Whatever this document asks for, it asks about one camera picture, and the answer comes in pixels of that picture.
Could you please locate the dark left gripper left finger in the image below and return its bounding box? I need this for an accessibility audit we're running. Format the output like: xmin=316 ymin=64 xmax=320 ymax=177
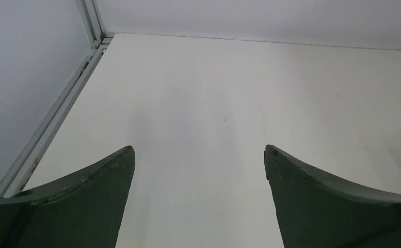
xmin=0 ymin=146 xmax=135 ymax=247

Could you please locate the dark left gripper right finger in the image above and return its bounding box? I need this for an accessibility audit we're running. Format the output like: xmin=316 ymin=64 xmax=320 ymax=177
xmin=264 ymin=145 xmax=401 ymax=247

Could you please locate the aluminium frame rail left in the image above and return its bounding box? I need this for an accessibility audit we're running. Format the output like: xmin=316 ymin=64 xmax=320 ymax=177
xmin=0 ymin=1 xmax=112 ymax=197

